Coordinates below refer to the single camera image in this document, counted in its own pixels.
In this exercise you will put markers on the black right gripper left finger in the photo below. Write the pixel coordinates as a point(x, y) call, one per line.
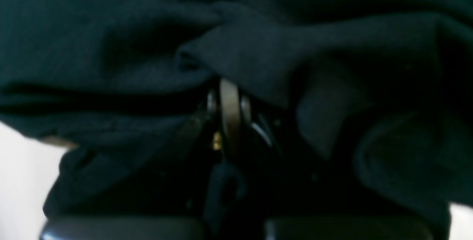
point(155, 181)

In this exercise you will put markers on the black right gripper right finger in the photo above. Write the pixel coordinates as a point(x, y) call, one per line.
point(303, 194)

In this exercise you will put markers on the black t-shirt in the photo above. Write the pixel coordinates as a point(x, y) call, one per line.
point(69, 66)

